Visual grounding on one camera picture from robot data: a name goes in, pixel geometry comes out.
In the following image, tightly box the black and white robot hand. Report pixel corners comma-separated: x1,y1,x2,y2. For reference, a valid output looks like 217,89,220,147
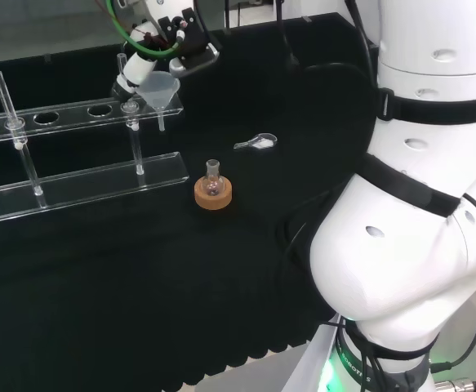
113,0,222,101

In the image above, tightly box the translucent plastic funnel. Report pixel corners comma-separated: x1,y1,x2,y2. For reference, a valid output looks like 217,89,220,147
136,70,181,132

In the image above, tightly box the clear glass weighing funnel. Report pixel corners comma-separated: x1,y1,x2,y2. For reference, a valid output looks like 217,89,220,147
233,132,279,151

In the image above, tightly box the clear acrylic funnel stand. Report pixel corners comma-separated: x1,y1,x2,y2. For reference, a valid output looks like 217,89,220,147
0,52,190,224

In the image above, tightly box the small round-bottom glass flask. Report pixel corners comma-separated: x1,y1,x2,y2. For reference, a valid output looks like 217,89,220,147
202,158,226,198

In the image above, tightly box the black bench cloth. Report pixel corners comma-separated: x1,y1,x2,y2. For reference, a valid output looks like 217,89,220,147
0,11,385,387

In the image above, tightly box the green cable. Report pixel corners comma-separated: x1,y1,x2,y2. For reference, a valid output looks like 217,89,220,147
105,0,182,55

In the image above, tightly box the cork ring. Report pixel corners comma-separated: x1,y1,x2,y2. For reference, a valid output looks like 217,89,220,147
194,175,234,212

